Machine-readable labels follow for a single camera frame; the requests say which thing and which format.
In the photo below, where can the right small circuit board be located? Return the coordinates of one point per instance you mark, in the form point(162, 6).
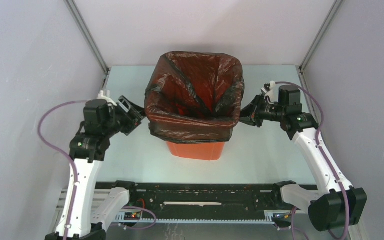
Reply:
point(282, 221)

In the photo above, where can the left metal corner strip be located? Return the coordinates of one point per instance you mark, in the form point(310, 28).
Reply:
point(84, 30)

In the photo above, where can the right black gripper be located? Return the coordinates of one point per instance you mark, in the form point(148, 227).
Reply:
point(251, 117)

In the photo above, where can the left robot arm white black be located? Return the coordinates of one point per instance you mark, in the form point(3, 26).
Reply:
point(103, 118)

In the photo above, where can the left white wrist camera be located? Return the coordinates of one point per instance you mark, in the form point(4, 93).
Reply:
point(104, 94)

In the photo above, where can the small circuit board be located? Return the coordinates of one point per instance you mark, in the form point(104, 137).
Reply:
point(132, 216)
point(282, 221)

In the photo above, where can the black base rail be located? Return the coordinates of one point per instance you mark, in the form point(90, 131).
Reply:
point(198, 203)

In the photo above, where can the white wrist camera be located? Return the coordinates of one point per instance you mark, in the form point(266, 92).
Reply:
point(104, 94)
point(267, 92)

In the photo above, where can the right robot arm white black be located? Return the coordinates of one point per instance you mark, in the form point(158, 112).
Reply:
point(337, 203)

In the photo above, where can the black plastic trash bag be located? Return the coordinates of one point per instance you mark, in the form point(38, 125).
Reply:
point(194, 97)

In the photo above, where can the left small circuit board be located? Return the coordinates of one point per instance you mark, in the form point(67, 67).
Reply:
point(132, 216)

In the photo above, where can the metal corner strip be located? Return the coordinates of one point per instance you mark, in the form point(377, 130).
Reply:
point(332, 13)
point(84, 30)

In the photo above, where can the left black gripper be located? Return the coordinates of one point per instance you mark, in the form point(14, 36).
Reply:
point(133, 116)

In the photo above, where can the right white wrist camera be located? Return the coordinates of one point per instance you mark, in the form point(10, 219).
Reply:
point(267, 92)

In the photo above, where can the orange plastic trash bin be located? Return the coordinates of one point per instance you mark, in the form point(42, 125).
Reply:
point(211, 151)

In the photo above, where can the right metal corner strip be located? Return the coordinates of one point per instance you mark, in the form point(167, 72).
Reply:
point(332, 13)

